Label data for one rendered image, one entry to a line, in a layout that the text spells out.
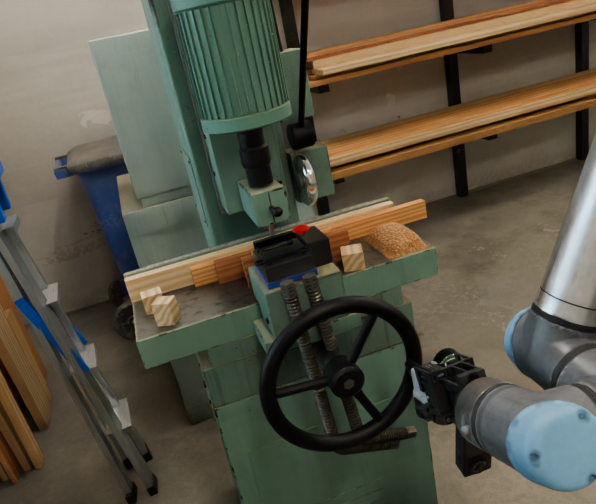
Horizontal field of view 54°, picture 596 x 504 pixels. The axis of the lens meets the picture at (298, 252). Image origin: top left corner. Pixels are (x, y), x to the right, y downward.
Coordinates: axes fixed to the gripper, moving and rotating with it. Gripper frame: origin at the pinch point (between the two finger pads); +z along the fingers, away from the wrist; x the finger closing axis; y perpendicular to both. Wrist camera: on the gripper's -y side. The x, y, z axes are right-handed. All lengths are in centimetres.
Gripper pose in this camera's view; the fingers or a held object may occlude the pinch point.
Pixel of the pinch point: (422, 392)
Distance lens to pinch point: 99.8
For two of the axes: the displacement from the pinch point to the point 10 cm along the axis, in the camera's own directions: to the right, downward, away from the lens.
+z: -2.1, 0.2, 9.8
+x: -9.4, 2.8, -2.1
